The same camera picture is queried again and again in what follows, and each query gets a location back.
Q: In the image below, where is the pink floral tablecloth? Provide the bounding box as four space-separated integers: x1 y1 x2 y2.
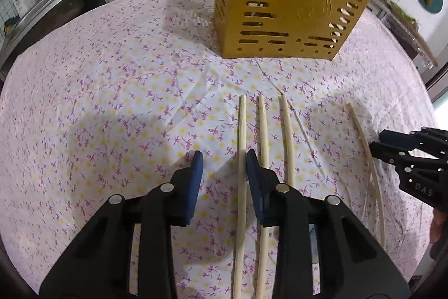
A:
1 0 434 298

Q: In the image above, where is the wooden chopstick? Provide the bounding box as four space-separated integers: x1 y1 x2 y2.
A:
232 95 247 299
280 94 295 187
346 103 386 249
255 94 270 299

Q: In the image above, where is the wooden cutting board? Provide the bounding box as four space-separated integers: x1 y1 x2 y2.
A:
370 0 438 69

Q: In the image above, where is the person's right hand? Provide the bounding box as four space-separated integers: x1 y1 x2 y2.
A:
430 209 447 244

